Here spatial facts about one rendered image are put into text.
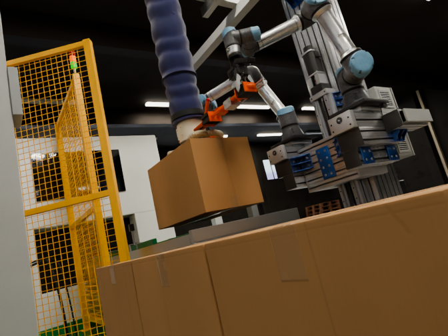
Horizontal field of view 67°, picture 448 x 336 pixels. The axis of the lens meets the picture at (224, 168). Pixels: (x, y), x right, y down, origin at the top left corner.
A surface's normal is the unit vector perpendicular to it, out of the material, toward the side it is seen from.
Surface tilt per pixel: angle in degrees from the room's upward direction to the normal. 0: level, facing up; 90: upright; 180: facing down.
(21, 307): 90
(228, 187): 90
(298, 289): 90
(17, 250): 90
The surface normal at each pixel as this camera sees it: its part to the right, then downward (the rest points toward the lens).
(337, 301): -0.81, 0.08
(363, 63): 0.04, -0.07
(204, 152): 0.54, -0.29
